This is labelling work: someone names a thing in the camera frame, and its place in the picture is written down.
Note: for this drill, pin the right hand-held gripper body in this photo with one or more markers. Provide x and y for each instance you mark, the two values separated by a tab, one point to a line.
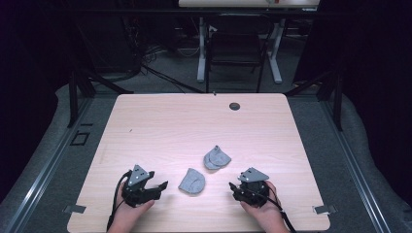
254	189

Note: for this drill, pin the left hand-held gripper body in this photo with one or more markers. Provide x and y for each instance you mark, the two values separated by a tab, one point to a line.
137	181

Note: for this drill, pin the person's right hand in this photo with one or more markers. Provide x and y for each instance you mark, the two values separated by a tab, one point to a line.
264	213

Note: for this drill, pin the person's left hand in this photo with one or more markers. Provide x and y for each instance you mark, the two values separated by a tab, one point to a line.
131	212

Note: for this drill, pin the grey sock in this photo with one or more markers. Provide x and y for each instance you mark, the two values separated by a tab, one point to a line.
192	182
216	158

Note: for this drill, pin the grey tape strip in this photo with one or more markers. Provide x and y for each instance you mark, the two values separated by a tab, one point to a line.
75	209
324	209

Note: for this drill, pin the black tape square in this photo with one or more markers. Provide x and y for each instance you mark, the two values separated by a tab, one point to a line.
80	138

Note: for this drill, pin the black metal stand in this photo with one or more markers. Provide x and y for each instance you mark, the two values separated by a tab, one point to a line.
333	93
76	93

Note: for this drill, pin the black chair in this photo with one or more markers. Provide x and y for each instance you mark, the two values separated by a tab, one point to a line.
236	48

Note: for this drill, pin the white-legged desk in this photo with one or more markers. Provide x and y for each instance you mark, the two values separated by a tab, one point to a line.
246	3

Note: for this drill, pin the aluminium rail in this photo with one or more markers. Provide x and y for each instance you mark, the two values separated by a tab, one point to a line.
48	165
354	165

